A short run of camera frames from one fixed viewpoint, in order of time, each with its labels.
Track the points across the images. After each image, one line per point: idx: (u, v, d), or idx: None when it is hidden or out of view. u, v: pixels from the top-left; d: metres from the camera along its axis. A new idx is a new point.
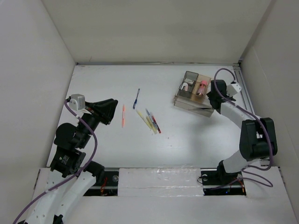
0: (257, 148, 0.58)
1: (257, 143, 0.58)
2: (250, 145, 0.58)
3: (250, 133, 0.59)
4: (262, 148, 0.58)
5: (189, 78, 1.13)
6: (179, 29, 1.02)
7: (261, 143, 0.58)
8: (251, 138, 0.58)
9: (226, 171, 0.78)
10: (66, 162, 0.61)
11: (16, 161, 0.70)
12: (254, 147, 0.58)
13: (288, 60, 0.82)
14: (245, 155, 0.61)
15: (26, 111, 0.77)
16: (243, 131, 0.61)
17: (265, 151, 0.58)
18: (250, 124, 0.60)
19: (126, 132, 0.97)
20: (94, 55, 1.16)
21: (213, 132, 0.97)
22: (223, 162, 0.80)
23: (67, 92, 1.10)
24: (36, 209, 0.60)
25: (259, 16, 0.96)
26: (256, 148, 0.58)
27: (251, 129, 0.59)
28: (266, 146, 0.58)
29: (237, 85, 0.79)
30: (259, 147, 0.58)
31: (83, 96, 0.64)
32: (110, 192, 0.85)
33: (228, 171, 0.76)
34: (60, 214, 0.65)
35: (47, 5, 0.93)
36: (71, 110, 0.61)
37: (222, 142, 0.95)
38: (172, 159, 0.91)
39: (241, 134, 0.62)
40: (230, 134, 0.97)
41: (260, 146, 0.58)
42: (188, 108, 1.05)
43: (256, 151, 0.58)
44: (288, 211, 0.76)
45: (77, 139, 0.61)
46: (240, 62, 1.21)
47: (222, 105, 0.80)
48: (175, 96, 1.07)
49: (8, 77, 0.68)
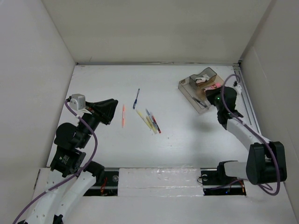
0: (265, 174, 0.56)
1: (264, 168, 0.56)
2: (258, 172, 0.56)
3: (259, 158, 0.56)
4: (270, 174, 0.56)
5: (208, 75, 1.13)
6: (179, 28, 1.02)
7: (268, 169, 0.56)
8: (259, 165, 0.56)
9: (226, 174, 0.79)
10: (66, 162, 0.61)
11: (16, 161, 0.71)
12: (261, 173, 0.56)
13: (288, 60, 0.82)
14: (250, 179, 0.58)
15: (26, 111, 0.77)
16: (250, 155, 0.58)
17: (272, 177, 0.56)
18: (259, 150, 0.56)
19: (126, 132, 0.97)
20: (94, 55, 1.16)
21: (216, 137, 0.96)
22: (223, 163, 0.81)
23: (67, 92, 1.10)
24: (36, 209, 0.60)
25: (259, 16, 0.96)
26: (264, 175, 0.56)
27: (260, 155, 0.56)
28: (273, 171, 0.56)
29: None
30: (266, 173, 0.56)
31: (83, 96, 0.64)
32: (110, 192, 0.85)
33: (228, 174, 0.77)
34: (60, 213, 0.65)
35: (47, 6, 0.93)
36: (71, 110, 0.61)
37: (224, 147, 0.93)
38: (172, 159, 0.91)
39: (248, 157, 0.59)
40: (231, 138, 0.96)
41: (267, 171, 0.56)
42: (186, 95, 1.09)
43: (262, 177, 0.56)
44: (288, 211, 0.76)
45: (77, 139, 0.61)
46: (240, 62, 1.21)
47: (228, 122, 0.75)
48: (185, 80, 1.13)
49: (9, 78, 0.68)
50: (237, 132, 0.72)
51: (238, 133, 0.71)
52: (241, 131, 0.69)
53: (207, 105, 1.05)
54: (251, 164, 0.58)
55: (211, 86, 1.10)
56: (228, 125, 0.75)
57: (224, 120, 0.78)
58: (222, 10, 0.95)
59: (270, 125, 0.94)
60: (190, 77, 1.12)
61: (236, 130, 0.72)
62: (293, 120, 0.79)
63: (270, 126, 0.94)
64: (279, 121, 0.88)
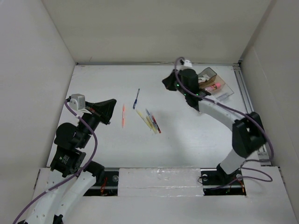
0: (252, 144, 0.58)
1: (251, 140, 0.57)
2: (246, 145, 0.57)
3: (243, 134, 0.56)
4: (256, 142, 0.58)
5: (208, 75, 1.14)
6: (179, 28, 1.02)
7: (254, 139, 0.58)
8: (245, 139, 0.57)
9: (227, 173, 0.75)
10: (66, 162, 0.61)
11: (16, 161, 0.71)
12: (249, 145, 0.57)
13: (288, 60, 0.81)
14: (241, 155, 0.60)
15: (26, 111, 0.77)
16: (234, 133, 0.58)
17: (259, 143, 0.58)
18: (241, 125, 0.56)
19: (126, 132, 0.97)
20: (94, 55, 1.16)
21: (216, 137, 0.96)
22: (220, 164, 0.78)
23: (67, 92, 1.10)
24: (36, 209, 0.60)
25: (259, 16, 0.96)
26: (252, 145, 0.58)
27: (243, 130, 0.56)
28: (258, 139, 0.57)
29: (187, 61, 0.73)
30: (253, 143, 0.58)
31: (83, 96, 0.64)
32: (110, 192, 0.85)
33: (228, 172, 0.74)
34: (60, 213, 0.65)
35: (47, 6, 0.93)
36: (71, 109, 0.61)
37: (224, 147, 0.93)
38: (172, 159, 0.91)
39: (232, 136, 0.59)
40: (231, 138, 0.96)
41: (254, 141, 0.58)
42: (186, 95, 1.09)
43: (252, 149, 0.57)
44: (288, 211, 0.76)
45: (77, 139, 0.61)
46: (240, 62, 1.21)
47: (200, 105, 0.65)
48: None
49: (9, 78, 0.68)
50: (211, 113, 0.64)
51: (213, 113, 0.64)
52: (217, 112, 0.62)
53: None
54: (237, 142, 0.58)
55: (211, 86, 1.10)
56: (201, 107, 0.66)
57: (194, 103, 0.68)
58: (222, 10, 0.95)
59: (270, 125, 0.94)
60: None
61: (210, 112, 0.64)
62: (293, 120, 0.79)
63: (270, 126, 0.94)
64: (279, 121, 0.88)
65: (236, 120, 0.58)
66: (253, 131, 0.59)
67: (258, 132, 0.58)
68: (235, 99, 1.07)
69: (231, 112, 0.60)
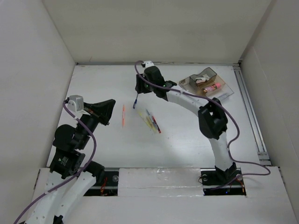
0: (217, 127, 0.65)
1: (214, 122, 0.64)
2: (211, 129, 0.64)
3: (207, 118, 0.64)
4: (220, 124, 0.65)
5: (208, 75, 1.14)
6: (179, 28, 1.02)
7: (217, 121, 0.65)
8: (209, 122, 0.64)
9: (224, 171, 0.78)
10: (65, 164, 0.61)
11: (16, 162, 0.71)
12: (213, 129, 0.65)
13: (288, 60, 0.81)
14: (209, 136, 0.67)
15: (26, 112, 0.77)
16: (200, 118, 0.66)
17: (223, 124, 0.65)
18: (205, 111, 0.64)
19: (126, 132, 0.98)
20: (94, 55, 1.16)
21: None
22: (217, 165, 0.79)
23: (67, 92, 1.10)
24: (36, 210, 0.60)
25: (259, 15, 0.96)
26: (217, 128, 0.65)
27: (206, 115, 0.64)
28: (220, 121, 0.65)
29: (148, 62, 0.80)
30: (217, 125, 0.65)
31: (82, 97, 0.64)
32: (110, 192, 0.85)
33: (223, 169, 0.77)
34: (60, 214, 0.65)
35: (47, 7, 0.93)
36: (69, 111, 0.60)
37: None
38: (172, 159, 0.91)
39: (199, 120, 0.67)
40: (231, 138, 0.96)
41: (217, 123, 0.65)
42: None
43: (216, 129, 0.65)
44: (288, 211, 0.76)
45: (76, 140, 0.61)
46: (240, 62, 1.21)
47: (168, 94, 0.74)
48: (184, 80, 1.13)
49: (9, 79, 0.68)
50: (180, 102, 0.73)
51: (182, 101, 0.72)
52: (184, 101, 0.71)
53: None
54: (203, 125, 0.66)
55: (211, 86, 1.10)
56: (170, 97, 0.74)
57: (162, 94, 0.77)
58: (222, 10, 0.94)
59: (270, 125, 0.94)
60: (190, 77, 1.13)
61: (180, 101, 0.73)
62: (293, 120, 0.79)
63: (270, 126, 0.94)
64: (279, 121, 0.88)
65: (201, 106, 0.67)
66: (217, 114, 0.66)
67: (220, 115, 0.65)
68: (236, 99, 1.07)
69: (196, 99, 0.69)
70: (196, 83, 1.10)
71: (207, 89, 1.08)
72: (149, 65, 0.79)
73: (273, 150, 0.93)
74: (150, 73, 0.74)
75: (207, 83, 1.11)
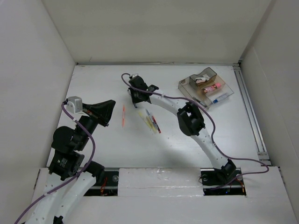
0: (194, 126, 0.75)
1: (191, 122, 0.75)
2: (189, 127, 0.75)
3: (184, 118, 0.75)
4: (196, 123, 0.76)
5: (208, 75, 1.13)
6: (178, 28, 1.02)
7: (194, 120, 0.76)
8: (187, 122, 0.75)
9: (220, 168, 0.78)
10: (64, 165, 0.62)
11: (16, 162, 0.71)
12: (191, 127, 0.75)
13: (288, 60, 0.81)
14: (188, 134, 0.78)
15: (26, 112, 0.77)
16: (180, 119, 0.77)
17: (199, 123, 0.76)
18: (182, 113, 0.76)
19: (126, 132, 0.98)
20: (94, 55, 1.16)
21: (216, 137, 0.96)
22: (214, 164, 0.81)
23: (67, 92, 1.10)
24: (35, 212, 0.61)
25: (259, 15, 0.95)
26: (194, 126, 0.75)
27: (183, 115, 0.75)
28: (197, 120, 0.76)
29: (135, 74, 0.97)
30: (194, 124, 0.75)
31: (80, 99, 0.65)
32: (110, 192, 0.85)
33: (218, 167, 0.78)
34: (61, 215, 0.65)
35: (47, 7, 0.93)
36: (68, 113, 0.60)
37: (224, 147, 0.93)
38: (172, 159, 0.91)
39: (179, 121, 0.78)
40: (231, 138, 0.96)
41: (195, 122, 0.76)
42: (186, 95, 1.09)
43: (194, 129, 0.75)
44: (288, 212, 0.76)
45: (74, 142, 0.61)
46: (240, 62, 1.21)
47: (151, 98, 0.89)
48: (184, 80, 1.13)
49: (9, 79, 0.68)
50: (161, 104, 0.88)
51: (165, 104, 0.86)
52: (166, 103, 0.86)
53: (207, 105, 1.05)
54: (183, 125, 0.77)
55: (211, 86, 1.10)
56: (153, 100, 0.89)
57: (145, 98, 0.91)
58: (222, 10, 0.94)
59: (270, 125, 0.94)
60: (190, 77, 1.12)
61: (161, 103, 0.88)
62: (293, 120, 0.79)
63: (270, 126, 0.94)
64: (279, 121, 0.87)
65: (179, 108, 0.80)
66: (194, 114, 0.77)
67: (196, 115, 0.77)
68: (236, 98, 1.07)
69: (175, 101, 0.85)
70: (196, 83, 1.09)
71: (207, 89, 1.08)
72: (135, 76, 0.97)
73: (273, 150, 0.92)
74: (134, 82, 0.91)
75: (207, 83, 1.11)
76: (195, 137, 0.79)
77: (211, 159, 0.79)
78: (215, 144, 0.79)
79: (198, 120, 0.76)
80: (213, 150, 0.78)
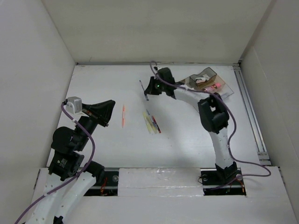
0: (217, 120, 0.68)
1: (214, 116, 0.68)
2: (211, 121, 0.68)
3: (206, 110, 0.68)
4: (219, 118, 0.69)
5: (208, 75, 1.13)
6: (179, 28, 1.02)
7: (217, 115, 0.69)
8: (209, 115, 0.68)
9: (223, 168, 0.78)
10: (64, 165, 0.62)
11: (17, 162, 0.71)
12: (213, 121, 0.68)
13: (288, 60, 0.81)
14: (209, 129, 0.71)
15: (26, 112, 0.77)
16: (201, 111, 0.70)
17: (223, 118, 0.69)
18: (205, 104, 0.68)
19: (126, 132, 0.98)
20: (94, 55, 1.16)
21: None
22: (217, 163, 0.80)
23: (67, 92, 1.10)
24: (35, 212, 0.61)
25: (259, 15, 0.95)
26: (216, 121, 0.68)
27: (206, 107, 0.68)
28: (221, 115, 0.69)
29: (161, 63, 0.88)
30: (217, 119, 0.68)
31: (80, 99, 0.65)
32: (110, 192, 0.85)
33: (222, 167, 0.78)
34: (60, 215, 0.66)
35: (47, 7, 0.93)
36: (67, 113, 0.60)
37: None
38: (173, 159, 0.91)
39: (200, 114, 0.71)
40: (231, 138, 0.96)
41: (218, 117, 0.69)
42: None
43: (216, 123, 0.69)
44: (288, 211, 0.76)
45: (74, 142, 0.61)
46: (240, 62, 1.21)
47: (175, 91, 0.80)
48: (184, 80, 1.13)
49: (9, 80, 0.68)
50: (184, 97, 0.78)
51: (188, 97, 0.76)
52: (190, 97, 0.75)
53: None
54: (204, 119, 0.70)
55: (211, 86, 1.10)
56: (176, 93, 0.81)
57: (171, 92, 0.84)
58: (222, 10, 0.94)
59: (270, 125, 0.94)
60: (190, 77, 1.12)
61: (184, 97, 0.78)
62: (293, 120, 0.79)
63: (270, 127, 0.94)
64: (278, 121, 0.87)
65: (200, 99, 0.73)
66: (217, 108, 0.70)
67: (220, 109, 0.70)
68: (236, 98, 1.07)
69: (198, 94, 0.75)
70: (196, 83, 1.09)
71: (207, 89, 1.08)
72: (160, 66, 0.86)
73: (273, 150, 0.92)
74: (162, 74, 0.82)
75: (207, 84, 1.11)
76: (213, 134, 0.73)
77: (219, 158, 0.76)
78: (229, 146, 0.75)
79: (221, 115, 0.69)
80: (224, 151, 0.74)
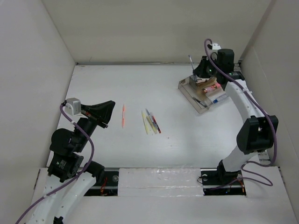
0: (254, 144, 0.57)
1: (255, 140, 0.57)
2: (248, 142, 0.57)
3: (252, 130, 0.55)
4: (259, 144, 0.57)
5: None
6: (179, 28, 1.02)
7: (259, 139, 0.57)
8: (251, 136, 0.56)
9: (226, 171, 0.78)
10: (63, 167, 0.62)
11: (17, 163, 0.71)
12: (251, 144, 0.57)
13: (288, 60, 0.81)
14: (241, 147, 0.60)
15: (26, 112, 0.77)
16: (245, 127, 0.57)
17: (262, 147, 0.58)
18: (254, 123, 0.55)
19: (126, 132, 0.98)
20: (94, 55, 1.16)
21: (217, 137, 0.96)
22: (222, 162, 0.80)
23: (67, 93, 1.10)
24: (35, 213, 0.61)
25: (259, 15, 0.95)
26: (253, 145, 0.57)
27: (254, 127, 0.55)
28: (263, 143, 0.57)
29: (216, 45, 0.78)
30: (256, 144, 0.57)
31: (79, 101, 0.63)
32: (110, 192, 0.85)
33: (227, 170, 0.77)
34: (60, 215, 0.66)
35: (47, 7, 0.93)
36: (67, 115, 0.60)
37: (226, 147, 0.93)
38: (173, 159, 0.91)
39: (241, 127, 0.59)
40: (231, 138, 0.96)
41: (259, 142, 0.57)
42: (186, 95, 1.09)
43: (253, 148, 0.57)
44: (288, 211, 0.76)
45: (73, 144, 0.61)
46: (240, 61, 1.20)
47: (228, 85, 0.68)
48: (184, 80, 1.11)
49: (9, 80, 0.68)
50: (235, 98, 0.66)
51: (235, 99, 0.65)
52: (240, 102, 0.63)
53: (207, 105, 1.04)
54: (242, 135, 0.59)
55: (211, 86, 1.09)
56: (227, 87, 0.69)
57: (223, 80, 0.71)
58: (222, 10, 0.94)
59: None
60: (190, 77, 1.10)
61: (234, 98, 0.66)
62: (293, 120, 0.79)
63: None
64: (278, 121, 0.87)
65: (253, 114, 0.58)
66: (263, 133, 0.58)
67: (267, 136, 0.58)
68: None
69: (254, 106, 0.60)
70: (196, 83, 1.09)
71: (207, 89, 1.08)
72: (216, 47, 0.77)
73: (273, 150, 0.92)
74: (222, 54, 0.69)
75: (207, 83, 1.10)
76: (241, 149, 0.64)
77: (233, 164, 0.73)
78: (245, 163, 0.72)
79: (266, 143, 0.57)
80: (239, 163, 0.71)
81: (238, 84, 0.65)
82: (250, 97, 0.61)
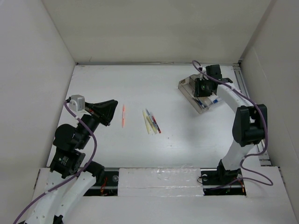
0: (249, 134, 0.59)
1: (249, 129, 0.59)
2: (242, 131, 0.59)
3: (244, 119, 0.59)
4: (255, 133, 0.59)
5: None
6: (179, 29, 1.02)
7: (253, 129, 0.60)
8: (244, 125, 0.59)
9: (226, 170, 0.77)
10: (65, 163, 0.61)
11: (17, 162, 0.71)
12: (246, 133, 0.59)
13: (288, 60, 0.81)
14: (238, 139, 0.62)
15: (26, 111, 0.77)
16: (237, 117, 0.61)
17: (257, 136, 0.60)
18: (245, 111, 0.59)
19: (126, 132, 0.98)
20: (94, 55, 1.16)
21: (215, 137, 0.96)
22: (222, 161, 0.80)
23: (67, 92, 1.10)
24: (36, 210, 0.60)
25: (259, 16, 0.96)
26: (248, 134, 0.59)
27: (245, 115, 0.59)
28: (257, 131, 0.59)
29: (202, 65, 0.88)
30: (251, 133, 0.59)
31: (83, 97, 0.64)
32: (110, 192, 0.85)
33: (227, 168, 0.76)
34: (60, 214, 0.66)
35: (47, 7, 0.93)
36: (71, 111, 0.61)
37: (224, 147, 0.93)
38: (172, 159, 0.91)
39: (234, 119, 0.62)
40: (230, 138, 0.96)
41: (252, 130, 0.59)
42: (187, 96, 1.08)
43: (247, 136, 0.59)
44: (288, 211, 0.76)
45: (76, 139, 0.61)
46: (240, 62, 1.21)
47: (218, 87, 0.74)
48: (184, 80, 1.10)
49: (9, 79, 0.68)
50: (225, 97, 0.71)
51: (227, 99, 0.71)
52: (231, 99, 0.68)
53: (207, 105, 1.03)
54: (237, 126, 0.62)
55: None
56: (218, 90, 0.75)
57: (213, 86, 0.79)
58: (222, 10, 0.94)
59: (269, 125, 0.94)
60: (191, 77, 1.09)
61: (225, 97, 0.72)
62: (293, 120, 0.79)
63: (270, 126, 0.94)
64: (278, 121, 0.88)
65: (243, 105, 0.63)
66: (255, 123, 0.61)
67: (260, 124, 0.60)
68: None
69: (243, 100, 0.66)
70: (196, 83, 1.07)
71: None
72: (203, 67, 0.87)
73: (273, 150, 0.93)
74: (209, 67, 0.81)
75: None
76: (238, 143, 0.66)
77: (231, 158, 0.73)
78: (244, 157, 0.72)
79: (259, 132, 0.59)
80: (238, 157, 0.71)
81: (227, 84, 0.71)
82: (238, 93, 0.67)
